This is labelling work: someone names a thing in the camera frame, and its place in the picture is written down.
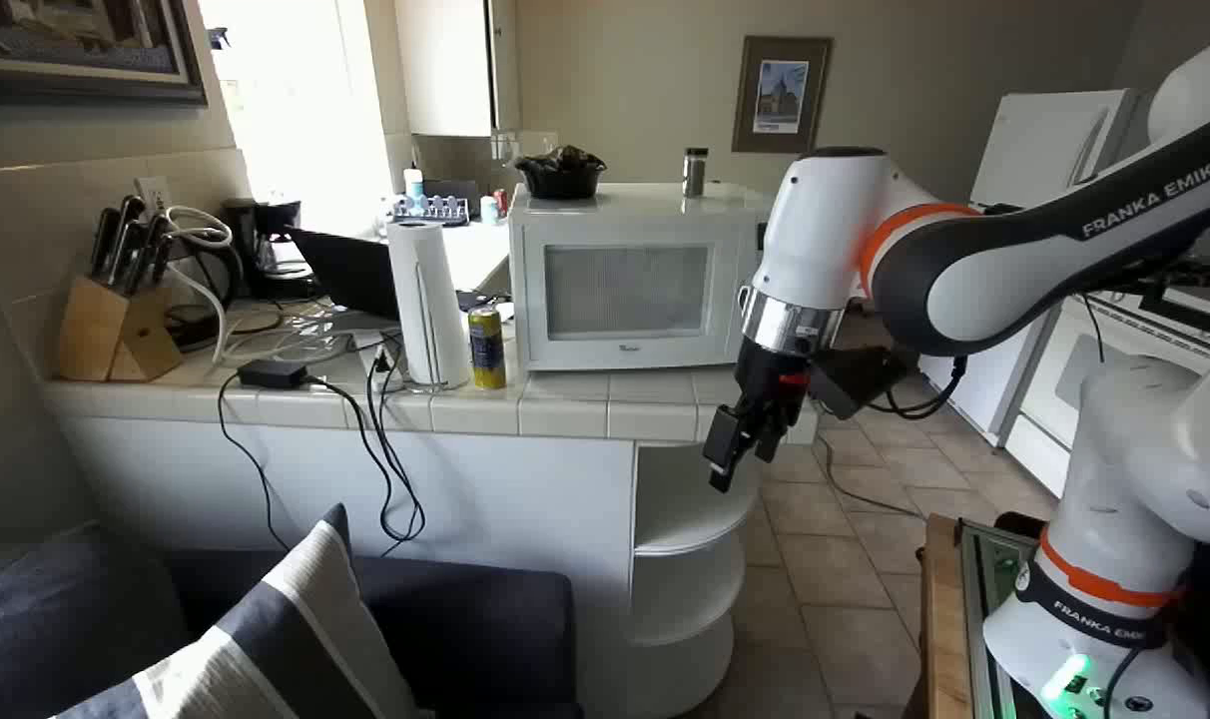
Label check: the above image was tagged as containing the yellow and blue spray can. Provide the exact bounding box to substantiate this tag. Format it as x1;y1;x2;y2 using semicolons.
464;300;515;394

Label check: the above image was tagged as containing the black microwave power cable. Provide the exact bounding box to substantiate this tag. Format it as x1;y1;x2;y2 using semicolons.
813;425;929;529

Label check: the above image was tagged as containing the wooden knife block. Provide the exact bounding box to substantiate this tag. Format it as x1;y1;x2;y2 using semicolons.
50;273;186;386

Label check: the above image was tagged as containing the metal travel tumbler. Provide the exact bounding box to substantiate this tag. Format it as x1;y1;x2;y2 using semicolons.
679;145;709;205

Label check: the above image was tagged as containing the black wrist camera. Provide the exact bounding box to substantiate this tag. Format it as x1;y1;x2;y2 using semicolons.
808;349;917;421

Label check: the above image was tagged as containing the black hanging cable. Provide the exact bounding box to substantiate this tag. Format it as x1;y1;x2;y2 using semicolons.
303;349;431;551

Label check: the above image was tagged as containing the white microwave oven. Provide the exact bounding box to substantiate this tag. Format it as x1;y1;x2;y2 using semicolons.
507;178;776;375

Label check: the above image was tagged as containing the grey blue sofa cushion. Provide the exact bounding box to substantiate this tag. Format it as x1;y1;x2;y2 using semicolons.
0;525;186;682

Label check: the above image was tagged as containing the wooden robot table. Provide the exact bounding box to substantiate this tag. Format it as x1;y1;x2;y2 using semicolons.
912;514;1035;719

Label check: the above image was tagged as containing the black power adapter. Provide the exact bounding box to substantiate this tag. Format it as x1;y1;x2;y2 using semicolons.
237;354;314;390

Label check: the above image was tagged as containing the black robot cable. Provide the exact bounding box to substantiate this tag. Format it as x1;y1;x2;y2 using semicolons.
880;352;969;425

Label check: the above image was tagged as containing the dish rack with dishes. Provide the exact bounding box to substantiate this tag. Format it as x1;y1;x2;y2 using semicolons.
387;192;479;232

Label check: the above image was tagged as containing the white paper towel roll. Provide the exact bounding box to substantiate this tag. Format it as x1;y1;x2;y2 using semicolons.
383;217;476;390

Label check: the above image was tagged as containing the black bowl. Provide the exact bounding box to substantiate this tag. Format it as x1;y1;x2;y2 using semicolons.
515;145;612;205

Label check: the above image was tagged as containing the small brown framed picture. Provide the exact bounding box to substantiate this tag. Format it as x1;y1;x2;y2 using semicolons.
729;32;833;157

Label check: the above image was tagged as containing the white coiled cable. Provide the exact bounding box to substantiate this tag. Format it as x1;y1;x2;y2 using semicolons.
160;201;237;365

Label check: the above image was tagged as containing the white refrigerator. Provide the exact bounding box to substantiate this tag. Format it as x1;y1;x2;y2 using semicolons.
950;83;1141;450

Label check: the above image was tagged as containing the dark blue sofa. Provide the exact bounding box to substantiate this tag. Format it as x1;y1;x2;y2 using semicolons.
0;525;582;719

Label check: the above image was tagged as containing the black laptop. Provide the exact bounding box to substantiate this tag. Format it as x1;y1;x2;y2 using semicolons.
283;222;403;325

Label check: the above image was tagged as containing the black adapter cable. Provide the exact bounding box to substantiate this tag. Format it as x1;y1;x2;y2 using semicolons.
210;370;294;551

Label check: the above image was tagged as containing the large dark framed picture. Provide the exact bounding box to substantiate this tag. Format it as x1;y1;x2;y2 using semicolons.
0;0;210;107

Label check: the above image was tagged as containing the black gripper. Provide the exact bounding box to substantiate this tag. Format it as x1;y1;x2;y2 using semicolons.
704;338;820;495

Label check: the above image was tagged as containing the black knife handle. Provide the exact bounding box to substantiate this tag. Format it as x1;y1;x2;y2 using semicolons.
137;217;176;294
88;205;125;284
113;197;146;293

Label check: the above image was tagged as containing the black coffee maker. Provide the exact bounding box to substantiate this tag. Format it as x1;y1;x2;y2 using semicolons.
217;197;307;305

